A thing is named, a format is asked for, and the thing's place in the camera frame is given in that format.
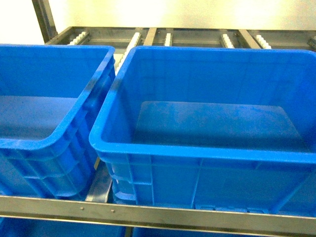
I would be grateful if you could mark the blue plastic bin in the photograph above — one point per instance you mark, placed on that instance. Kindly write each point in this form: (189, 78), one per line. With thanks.
(50, 97)
(217, 129)

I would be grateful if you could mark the metal roller rack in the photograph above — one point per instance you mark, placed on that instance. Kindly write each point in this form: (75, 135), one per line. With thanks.
(232, 14)

